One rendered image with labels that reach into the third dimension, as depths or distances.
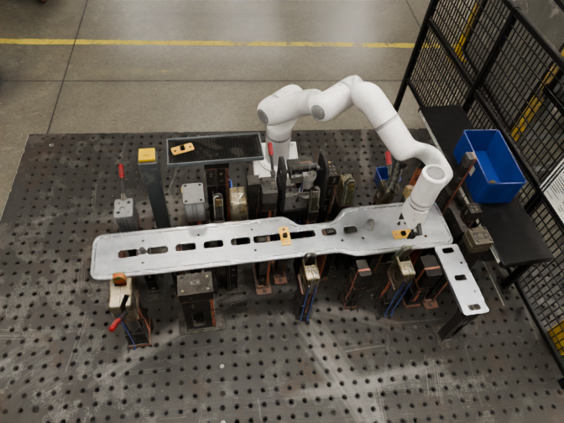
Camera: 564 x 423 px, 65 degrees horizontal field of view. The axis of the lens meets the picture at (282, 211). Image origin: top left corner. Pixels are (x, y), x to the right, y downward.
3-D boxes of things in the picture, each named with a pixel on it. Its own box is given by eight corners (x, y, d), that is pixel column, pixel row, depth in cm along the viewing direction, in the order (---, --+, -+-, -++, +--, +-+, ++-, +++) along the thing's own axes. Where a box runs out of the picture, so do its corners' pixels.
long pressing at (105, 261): (89, 289, 154) (87, 286, 152) (93, 234, 167) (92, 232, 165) (456, 245, 176) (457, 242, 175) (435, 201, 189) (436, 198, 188)
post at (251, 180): (246, 240, 204) (248, 184, 172) (245, 232, 207) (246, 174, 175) (257, 239, 205) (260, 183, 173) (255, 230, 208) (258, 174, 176)
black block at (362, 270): (342, 315, 186) (357, 282, 163) (336, 291, 192) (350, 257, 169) (361, 311, 188) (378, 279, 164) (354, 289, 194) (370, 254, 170)
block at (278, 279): (275, 284, 192) (279, 249, 169) (270, 258, 199) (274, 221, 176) (287, 283, 193) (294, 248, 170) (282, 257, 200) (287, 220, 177)
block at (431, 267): (403, 310, 189) (425, 279, 167) (394, 286, 196) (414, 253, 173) (424, 307, 191) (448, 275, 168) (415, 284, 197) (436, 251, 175)
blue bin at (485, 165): (474, 204, 184) (488, 184, 174) (451, 150, 202) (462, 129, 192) (511, 203, 186) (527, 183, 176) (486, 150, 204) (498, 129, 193)
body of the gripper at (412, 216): (405, 190, 161) (397, 209, 170) (415, 213, 155) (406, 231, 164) (425, 189, 162) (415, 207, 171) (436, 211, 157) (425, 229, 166)
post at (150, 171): (154, 230, 204) (137, 165, 169) (154, 216, 208) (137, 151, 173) (171, 228, 205) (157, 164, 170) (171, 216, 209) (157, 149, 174)
